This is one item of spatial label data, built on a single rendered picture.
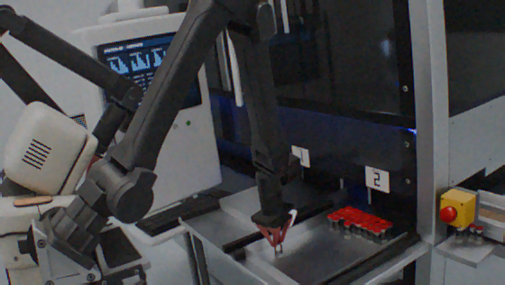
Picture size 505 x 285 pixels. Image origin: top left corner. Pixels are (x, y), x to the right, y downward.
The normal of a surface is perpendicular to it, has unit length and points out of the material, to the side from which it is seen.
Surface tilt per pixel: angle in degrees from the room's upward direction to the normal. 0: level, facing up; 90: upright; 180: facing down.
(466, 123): 90
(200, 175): 90
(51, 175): 90
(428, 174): 90
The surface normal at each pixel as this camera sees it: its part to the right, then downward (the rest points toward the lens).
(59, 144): 0.51, 0.17
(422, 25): -0.83, 0.25
